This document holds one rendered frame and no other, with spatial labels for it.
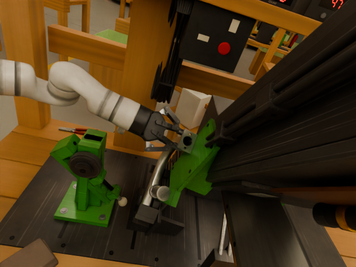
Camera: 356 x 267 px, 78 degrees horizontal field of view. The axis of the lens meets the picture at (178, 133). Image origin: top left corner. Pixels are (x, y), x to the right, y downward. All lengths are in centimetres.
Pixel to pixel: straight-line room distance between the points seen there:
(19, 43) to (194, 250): 86
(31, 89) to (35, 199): 37
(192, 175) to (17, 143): 71
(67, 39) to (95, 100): 45
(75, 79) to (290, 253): 59
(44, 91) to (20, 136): 49
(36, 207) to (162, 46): 62
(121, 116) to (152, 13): 35
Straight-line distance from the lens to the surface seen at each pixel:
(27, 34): 90
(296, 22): 69
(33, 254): 68
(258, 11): 65
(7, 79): 53
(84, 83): 53
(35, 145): 100
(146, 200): 68
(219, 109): 70
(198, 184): 57
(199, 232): 78
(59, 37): 95
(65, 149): 58
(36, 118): 104
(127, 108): 53
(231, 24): 65
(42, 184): 83
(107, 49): 90
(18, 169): 92
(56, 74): 53
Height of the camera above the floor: 153
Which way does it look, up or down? 34 degrees down
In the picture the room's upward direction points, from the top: 19 degrees clockwise
